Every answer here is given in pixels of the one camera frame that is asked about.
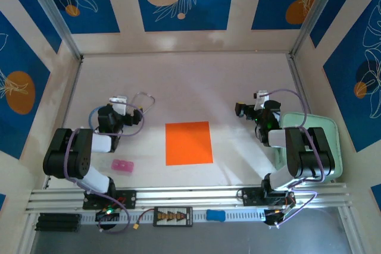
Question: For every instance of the orange paper sheet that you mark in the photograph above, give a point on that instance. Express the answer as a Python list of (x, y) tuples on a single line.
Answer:
[(189, 144)]

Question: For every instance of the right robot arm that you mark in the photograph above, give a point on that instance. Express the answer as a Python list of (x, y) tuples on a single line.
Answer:
[(309, 153)]

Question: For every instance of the blue stethoscope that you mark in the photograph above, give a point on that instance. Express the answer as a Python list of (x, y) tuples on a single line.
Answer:
[(90, 116)]

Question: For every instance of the pink pill organizer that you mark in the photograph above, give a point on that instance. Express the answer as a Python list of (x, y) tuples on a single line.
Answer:
[(122, 167)]

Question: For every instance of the mint green tray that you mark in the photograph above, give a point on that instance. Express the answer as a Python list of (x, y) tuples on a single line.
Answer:
[(334, 147)]

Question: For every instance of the black power distribution board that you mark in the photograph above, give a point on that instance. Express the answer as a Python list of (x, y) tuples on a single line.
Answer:
[(172, 216)]

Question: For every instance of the blue bone-shaped clip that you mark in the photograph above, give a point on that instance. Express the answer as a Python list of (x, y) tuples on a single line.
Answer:
[(215, 215)]

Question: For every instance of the black ribbed block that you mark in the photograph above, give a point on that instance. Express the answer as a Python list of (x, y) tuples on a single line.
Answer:
[(58, 222)]

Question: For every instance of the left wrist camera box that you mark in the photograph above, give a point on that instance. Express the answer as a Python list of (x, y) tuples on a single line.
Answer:
[(119, 106)]

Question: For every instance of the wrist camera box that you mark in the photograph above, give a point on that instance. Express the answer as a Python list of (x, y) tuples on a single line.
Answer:
[(262, 94), (119, 106)]

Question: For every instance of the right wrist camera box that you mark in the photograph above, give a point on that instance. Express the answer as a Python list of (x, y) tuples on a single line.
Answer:
[(262, 94)]

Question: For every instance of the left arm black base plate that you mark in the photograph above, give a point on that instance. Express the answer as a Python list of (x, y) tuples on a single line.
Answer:
[(128, 199)]

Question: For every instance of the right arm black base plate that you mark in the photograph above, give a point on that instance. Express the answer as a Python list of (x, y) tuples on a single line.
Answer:
[(251, 196)]

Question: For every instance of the aluminium mounting rail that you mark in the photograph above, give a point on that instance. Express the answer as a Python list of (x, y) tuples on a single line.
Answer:
[(190, 194)]

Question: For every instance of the aluminium corner post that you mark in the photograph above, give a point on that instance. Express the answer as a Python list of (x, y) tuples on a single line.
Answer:
[(53, 13), (315, 13)]

